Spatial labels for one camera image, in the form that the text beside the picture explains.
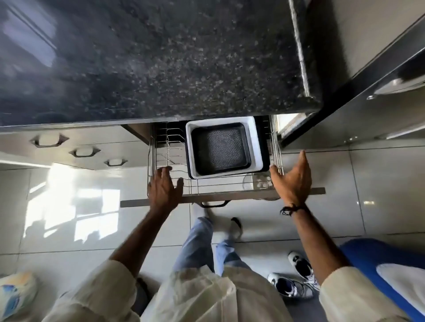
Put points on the person's left hand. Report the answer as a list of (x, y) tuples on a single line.
[(163, 192)]

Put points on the person's right hand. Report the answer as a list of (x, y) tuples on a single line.
[(294, 185)]

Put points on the person's left thumb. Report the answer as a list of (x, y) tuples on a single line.
[(179, 186)]

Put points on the person's right thumb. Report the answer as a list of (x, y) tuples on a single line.
[(302, 162)]

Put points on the person's left forearm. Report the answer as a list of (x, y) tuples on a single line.
[(142, 235)]

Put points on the person's right forearm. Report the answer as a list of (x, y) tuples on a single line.
[(315, 242)]

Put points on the person's left foot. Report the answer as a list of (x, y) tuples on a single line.
[(201, 211)]

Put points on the person's foot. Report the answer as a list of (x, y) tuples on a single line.
[(236, 227), (201, 211)]

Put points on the large black baking tray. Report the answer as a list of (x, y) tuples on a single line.
[(265, 142)]

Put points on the black thread wristband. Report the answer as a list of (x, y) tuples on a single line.
[(294, 208)]

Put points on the white square tray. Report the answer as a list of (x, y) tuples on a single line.
[(257, 146)]

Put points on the black perforated square pan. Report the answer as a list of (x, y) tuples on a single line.
[(220, 147)]

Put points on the light blue jeans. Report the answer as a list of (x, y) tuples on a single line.
[(196, 245)]

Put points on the person's right foot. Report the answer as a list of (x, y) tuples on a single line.
[(236, 227)]

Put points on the dark glossy cabinet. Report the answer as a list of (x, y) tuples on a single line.
[(365, 109)]

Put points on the grey cabinet drawer unit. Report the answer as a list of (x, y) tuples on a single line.
[(99, 142)]

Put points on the white and black sneaker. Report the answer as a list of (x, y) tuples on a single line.
[(290, 286), (302, 265)]

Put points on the blue cushion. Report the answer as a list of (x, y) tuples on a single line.
[(362, 255)]

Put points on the white cloth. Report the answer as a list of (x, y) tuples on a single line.
[(405, 285)]

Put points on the yellow and blue plastic packet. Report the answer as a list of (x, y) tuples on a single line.
[(16, 293)]

